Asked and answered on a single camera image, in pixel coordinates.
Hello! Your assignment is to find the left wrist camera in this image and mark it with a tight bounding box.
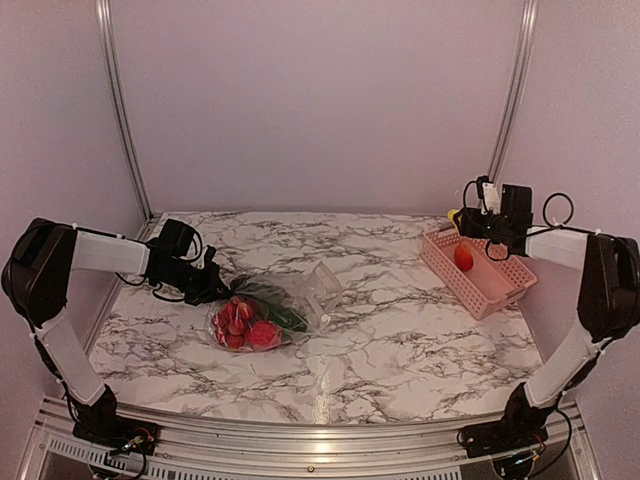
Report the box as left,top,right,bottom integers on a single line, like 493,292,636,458
201,245,217,271

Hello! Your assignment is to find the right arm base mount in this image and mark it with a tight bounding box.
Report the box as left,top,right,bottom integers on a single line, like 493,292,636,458
456,421,549,458

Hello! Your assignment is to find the aluminium front rail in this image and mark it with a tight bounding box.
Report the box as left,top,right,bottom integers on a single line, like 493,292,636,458
14,397,601,480

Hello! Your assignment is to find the pink plastic basket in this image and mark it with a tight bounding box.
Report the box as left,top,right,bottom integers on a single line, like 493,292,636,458
420,226,537,320

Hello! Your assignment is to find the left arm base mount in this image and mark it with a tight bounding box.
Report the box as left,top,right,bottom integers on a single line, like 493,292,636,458
73,417,160,456

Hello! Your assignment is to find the green fake pepper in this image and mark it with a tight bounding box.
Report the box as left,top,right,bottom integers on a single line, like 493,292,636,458
237,283,309,333

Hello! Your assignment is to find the orange red fake fruit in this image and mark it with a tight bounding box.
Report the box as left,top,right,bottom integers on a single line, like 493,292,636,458
454,244,474,272

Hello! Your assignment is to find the aluminium frame post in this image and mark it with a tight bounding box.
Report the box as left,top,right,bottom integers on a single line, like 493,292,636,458
488,0,539,182
95,0,154,222

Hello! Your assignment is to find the right aluminium frame post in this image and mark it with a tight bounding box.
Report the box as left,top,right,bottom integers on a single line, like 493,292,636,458
488,0,539,182

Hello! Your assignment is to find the red fake tomato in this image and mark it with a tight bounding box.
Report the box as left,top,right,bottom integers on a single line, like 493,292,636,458
245,320,282,351

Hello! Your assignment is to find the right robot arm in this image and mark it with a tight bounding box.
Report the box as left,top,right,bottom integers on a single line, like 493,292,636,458
451,176,639,448

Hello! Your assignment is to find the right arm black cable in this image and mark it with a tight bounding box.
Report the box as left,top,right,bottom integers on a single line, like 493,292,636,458
462,177,634,451

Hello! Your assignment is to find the clear zip top bag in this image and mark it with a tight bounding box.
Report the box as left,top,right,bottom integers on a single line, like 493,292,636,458
204,261,342,354

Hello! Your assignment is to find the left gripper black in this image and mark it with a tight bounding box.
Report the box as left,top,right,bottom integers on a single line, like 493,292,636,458
158,259,231,306

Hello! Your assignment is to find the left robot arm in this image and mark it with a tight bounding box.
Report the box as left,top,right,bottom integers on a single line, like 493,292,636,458
1,218,231,445

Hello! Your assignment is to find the left aluminium frame post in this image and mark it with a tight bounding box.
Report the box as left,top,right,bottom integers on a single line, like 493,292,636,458
95,0,154,222

